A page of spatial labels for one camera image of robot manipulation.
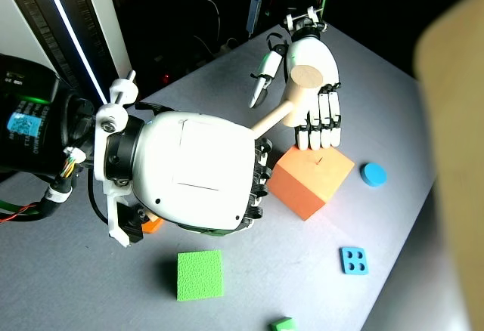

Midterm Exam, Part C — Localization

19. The large orange cube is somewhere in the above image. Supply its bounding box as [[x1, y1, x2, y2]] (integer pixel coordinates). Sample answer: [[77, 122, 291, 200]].
[[266, 145, 355, 221]]

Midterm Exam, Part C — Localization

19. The grey table cloth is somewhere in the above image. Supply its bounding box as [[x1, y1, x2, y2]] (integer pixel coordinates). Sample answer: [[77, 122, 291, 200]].
[[0, 19, 439, 331]]

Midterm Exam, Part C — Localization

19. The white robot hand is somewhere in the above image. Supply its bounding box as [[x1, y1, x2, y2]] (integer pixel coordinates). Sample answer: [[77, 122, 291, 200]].
[[130, 110, 274, 238], [248, 32, 343, 151]]

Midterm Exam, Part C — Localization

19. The white panel with light strip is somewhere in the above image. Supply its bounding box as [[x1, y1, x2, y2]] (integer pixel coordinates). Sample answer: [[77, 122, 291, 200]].
[[0, 0, 133, 105]]

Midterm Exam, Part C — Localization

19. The green textured square block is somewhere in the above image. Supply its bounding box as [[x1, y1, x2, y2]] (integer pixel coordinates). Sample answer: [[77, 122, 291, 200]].
[[176, 249, 224, 302]]

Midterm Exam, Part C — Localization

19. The small green letter cube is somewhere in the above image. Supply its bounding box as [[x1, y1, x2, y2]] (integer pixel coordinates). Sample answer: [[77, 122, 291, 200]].
[[268, 317, 298, 331]]

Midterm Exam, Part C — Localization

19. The blue four-hole block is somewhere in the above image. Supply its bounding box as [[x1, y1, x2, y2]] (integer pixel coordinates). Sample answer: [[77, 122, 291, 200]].
[[339, 246, 370, 275]]

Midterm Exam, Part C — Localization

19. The white cable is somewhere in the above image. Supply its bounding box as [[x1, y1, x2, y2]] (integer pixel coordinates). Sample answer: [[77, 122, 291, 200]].
[[192, 0, 238, 58]]

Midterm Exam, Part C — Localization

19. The wooden mallet white handle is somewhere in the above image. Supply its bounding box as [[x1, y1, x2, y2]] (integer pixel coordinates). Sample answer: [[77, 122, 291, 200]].
[[250, 65, 324, 140]]

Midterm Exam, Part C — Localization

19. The blue usb adapter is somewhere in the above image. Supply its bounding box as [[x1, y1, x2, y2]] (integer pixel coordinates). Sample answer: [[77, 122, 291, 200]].
[[246, 0, 262, 38]]

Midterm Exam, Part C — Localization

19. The blue round disc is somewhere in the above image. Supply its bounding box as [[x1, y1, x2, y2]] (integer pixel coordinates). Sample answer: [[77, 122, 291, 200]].
[[360, 162, 388, 188]]

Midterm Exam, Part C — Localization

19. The blurred tan board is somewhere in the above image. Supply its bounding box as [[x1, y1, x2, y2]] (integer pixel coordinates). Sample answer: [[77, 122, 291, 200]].
[[414, 0, 484, 331]]

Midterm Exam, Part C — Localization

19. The orange hexagon block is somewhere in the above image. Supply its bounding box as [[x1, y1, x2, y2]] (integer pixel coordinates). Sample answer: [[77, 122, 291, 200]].
[[141, 215, 165, 235]]

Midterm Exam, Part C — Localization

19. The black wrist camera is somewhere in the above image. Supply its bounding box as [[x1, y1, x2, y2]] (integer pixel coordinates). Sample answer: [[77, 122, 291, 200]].
[[113, 201, 145, 248]]

